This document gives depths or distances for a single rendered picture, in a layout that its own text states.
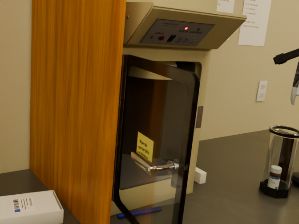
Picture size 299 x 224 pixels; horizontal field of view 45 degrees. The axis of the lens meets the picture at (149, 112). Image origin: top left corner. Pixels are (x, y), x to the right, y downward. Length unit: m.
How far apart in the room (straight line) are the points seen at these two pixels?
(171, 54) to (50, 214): 0.52
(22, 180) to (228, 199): 0.67
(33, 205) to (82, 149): 0.20
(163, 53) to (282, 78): 1.34
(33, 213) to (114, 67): 0.43
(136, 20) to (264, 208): 0.71
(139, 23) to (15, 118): 0.63
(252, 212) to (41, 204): 0.62
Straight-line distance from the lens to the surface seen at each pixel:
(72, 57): 0.95
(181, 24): 0.90
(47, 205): 1.02
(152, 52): 0.96
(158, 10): 0.83
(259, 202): 1.26
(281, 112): 2.32
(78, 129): 0.94
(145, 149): 0.80
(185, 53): 1.04
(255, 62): 2.00
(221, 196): 1.24
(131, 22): 0.87
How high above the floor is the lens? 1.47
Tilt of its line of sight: 14 degrees down
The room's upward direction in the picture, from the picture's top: 5 degrees clockwise
